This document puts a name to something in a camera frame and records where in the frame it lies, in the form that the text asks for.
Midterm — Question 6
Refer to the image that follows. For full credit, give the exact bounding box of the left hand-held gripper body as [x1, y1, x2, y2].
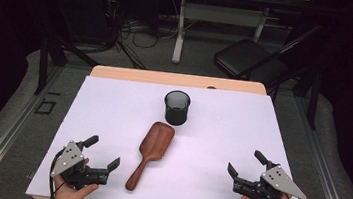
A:
[49, 138, 113, 194]

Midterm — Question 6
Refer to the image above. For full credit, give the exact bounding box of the black folding chair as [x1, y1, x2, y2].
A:
[211, 13, 323, 90]

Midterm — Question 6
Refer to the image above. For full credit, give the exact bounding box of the person's left hand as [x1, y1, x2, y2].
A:
[50, 175, 101, 199]

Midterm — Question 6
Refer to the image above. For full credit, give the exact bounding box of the black mesh cup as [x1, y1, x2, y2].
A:
[161, 88, 192, 128]

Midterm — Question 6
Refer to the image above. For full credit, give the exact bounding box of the white table mat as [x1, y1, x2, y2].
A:
[25, 69, 318, 199]

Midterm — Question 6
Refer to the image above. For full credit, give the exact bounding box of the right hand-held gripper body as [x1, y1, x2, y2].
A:
[232, 160, 310, 199]

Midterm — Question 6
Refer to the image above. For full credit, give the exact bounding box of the bundle of floor cables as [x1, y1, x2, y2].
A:
[96, 0, 190, 75]

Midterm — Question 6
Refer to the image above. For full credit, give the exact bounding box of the white-legged desk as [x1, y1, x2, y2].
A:
[152, 0, 313, 79]

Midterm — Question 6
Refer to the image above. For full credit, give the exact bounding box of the wooden paddle hairbrush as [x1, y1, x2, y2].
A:
[124, 118, 177, 196]

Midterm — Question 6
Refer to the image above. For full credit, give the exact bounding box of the metal floor rail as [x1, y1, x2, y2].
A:
[282, 92, 353, 199]
[0, 58, 66, 199]

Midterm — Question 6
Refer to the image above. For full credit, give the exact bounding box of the wooden table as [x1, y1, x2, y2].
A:
[31, 58, 319, 199]

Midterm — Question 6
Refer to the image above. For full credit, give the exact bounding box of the black metal stand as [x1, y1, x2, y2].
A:
[32, 28, 105, 103]
[261, 61, 324, 131]

